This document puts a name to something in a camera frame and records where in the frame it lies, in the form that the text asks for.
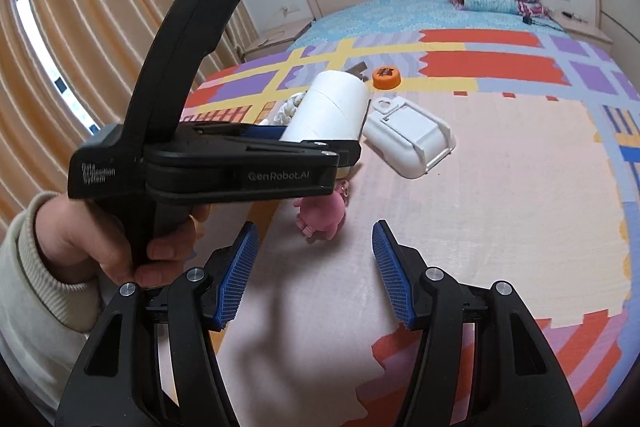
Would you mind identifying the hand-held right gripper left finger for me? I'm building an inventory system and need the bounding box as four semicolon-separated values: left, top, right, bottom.
54;221;261;427

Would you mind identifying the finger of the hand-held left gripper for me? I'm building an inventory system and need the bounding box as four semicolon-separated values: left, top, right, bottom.
144;138;363;170
175;121;288;142

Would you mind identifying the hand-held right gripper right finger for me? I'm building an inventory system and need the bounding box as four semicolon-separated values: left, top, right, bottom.
371;219;583;427

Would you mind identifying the white braided rope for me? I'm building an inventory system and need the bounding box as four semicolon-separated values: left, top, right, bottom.
270;91;307;126

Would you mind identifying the white cylindrical container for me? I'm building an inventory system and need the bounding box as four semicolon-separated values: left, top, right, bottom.
278;70;372;180

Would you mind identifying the pink plush toy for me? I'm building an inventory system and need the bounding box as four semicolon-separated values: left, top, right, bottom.
294;179;351;240

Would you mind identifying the white plastic box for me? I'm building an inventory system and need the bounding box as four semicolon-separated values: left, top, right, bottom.
362;97;457;180

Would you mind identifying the orange bottle cap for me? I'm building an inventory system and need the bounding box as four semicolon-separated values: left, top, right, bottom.
372;66;403;88

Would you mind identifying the person's left forearm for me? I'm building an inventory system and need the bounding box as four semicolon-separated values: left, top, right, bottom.
0;191;108;414

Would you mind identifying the person's left hand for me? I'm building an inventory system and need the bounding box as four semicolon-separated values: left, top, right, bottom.
36;193;212;289

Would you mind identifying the wooden nightstand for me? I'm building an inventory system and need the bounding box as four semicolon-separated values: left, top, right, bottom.
240;19;314;60
547;9;614;48

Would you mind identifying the window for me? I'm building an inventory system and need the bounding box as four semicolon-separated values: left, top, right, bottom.
12;0;99;134

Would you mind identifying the light blue bed sheet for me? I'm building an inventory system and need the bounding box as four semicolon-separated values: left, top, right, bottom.
287;0;571;54

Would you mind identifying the colourful patchwork blanket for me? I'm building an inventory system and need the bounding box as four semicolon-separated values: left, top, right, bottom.
182;28;640;427

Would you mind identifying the light blue folded quilt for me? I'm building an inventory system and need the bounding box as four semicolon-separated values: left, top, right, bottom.
447;0;551;16

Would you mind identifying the black charger with cable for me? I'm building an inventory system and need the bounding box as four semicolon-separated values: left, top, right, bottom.
521;13;567;34

